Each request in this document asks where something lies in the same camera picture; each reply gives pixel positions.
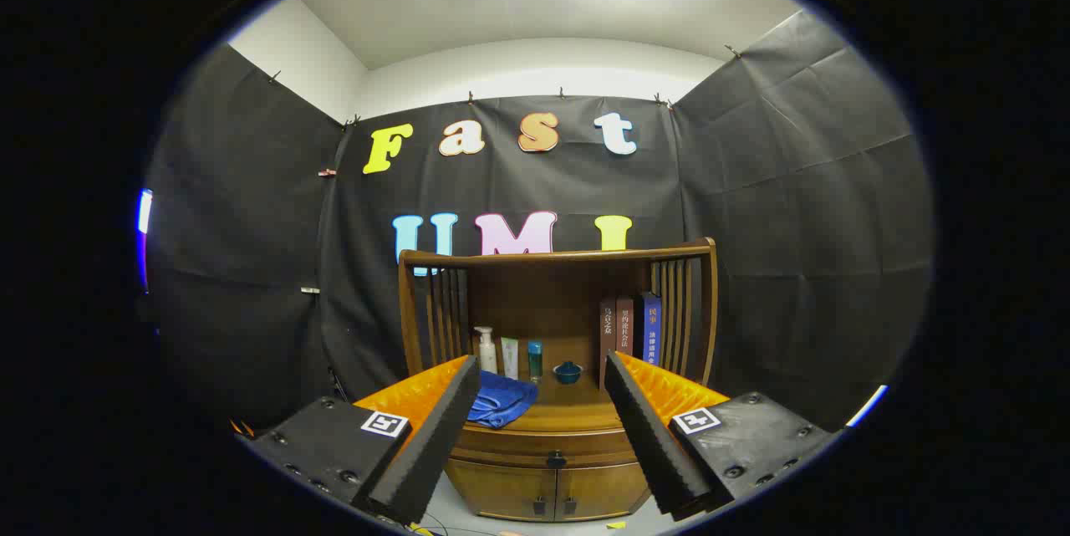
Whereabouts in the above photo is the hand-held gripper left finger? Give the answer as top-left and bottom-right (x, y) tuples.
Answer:
(237, 355), (482, 527)

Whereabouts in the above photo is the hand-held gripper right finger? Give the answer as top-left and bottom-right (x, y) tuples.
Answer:
(604, 350), (837, 522)

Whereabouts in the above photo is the wooden drawer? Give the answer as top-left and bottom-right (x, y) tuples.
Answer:
(449, 427), (649, 470)

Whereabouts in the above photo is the wooden cabinet door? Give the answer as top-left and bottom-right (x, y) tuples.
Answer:
(445, 461), (558, 520)
(556, 462), (651, 520)

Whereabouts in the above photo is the wooden countertop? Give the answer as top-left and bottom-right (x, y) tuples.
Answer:
(456, 370), (628, 436)

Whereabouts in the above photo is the wooden cabinet with slatted shelf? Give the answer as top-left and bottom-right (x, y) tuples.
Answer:
(398, 237), (720, 523)

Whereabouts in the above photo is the blue folded towel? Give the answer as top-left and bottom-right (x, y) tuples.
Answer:
(466, 370), (540, 430)

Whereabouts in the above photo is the white pump bottle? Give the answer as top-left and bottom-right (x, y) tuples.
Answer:
(474, 326), (498, 375)

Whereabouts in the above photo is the blue book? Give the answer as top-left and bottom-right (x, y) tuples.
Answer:
(633, 292), (663, 368)

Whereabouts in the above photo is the reddish brown book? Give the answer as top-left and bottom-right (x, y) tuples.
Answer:
(616, 296), (636, 361)

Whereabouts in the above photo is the dark brown book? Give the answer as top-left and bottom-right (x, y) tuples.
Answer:
(599, 299), (618, 391)

